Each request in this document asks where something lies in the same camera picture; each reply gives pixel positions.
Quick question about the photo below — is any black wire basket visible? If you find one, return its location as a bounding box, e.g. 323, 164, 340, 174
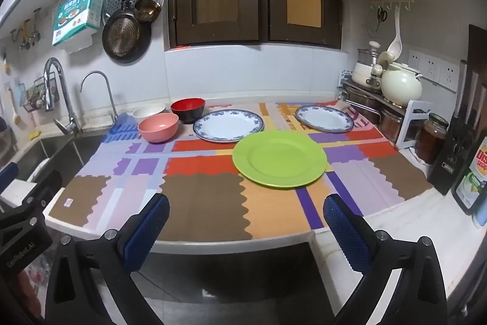
23, 77, 61, 112

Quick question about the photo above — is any metal dish rack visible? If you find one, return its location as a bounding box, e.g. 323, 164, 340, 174
0, 131, 105, 196

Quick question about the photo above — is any thin chrome faucet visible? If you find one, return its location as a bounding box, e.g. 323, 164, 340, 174
80, 71, 118, 122

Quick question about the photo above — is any black frying pan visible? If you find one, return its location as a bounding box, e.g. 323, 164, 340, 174
102, 0, 153, 64

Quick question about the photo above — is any colourful patchwork table mat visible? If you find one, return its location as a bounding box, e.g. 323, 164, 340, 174
43, 101, 434, 232

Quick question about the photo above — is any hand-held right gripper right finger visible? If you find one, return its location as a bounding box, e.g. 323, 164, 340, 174
323, 193, 450, 325

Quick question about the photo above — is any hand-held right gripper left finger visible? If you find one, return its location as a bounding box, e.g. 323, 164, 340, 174
45, 193, 170, 325

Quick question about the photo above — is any white dish green print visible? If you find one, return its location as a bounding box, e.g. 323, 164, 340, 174
25, 157, 52, 183

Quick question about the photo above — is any teal paper box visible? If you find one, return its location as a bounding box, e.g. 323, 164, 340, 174
52, 0, 105, 47

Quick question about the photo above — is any pink bowl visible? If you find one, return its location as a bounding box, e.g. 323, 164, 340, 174
138, 113, 180, 143

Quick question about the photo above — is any green plate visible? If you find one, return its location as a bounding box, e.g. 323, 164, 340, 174
232, 130, 328, 190

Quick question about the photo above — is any white wall socket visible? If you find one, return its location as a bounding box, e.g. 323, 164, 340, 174
422, 55, 442, 82
408, 49, 425, 71
439, 60, 460, 93

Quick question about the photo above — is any white plastic stand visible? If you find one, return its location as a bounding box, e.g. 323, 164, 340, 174
396, 100, 434, 150

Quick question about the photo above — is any large chrome faucet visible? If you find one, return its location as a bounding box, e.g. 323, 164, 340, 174
43, 57, 82, 137

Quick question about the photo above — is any brass ladle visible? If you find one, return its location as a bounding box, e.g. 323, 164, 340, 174
134, 0, 162, 23

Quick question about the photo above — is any cream enamel pot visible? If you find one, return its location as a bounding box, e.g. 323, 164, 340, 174
380, 62, 424, 108

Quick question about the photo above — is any white plastic ladle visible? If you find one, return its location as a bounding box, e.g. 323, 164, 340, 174
386, 7, 404, 61

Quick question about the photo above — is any dish soap bottle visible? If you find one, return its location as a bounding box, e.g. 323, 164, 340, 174
452, 136, 487, 216

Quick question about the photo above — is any black knife block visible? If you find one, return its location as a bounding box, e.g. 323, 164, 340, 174
429, 119, 484, 196

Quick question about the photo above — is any steel pot rack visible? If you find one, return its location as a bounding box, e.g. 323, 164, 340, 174
337, 76, 409, 128

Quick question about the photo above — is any kitchen knife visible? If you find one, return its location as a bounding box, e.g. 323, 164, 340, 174
455, 59, 469, 120
470, 72, 481, 129

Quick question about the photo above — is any white spatula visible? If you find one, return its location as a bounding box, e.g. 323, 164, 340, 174
7, 83, 25, 128

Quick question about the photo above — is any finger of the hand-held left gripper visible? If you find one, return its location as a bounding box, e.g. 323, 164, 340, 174
15, 170, 64, 224
0, 162, 19, 194

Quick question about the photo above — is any red and black bowl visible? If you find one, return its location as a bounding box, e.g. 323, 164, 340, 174
170, 97, 206, 125

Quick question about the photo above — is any blue bottle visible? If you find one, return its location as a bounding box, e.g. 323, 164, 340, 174
472, 196, 487, 228

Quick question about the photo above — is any blue floral rim plate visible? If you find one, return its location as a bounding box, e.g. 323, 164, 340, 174
295, 105, 355, 134
193, 109, 265, 143

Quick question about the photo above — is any steel saucepan long handle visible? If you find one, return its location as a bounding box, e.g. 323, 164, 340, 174
378, 108, 406, 143

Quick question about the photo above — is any steel pot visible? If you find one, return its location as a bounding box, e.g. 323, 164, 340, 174
344, 87, 381, 124

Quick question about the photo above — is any white pot with lid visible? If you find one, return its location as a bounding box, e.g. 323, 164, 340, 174
351, 41, 383, 91

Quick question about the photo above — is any glass jar dark sauce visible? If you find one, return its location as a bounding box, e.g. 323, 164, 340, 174
414, 112, 450, 165

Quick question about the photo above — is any hanging metal utensil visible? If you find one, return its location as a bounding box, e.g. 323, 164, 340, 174
30, 7, 42, 44
18, 19, 32, 51

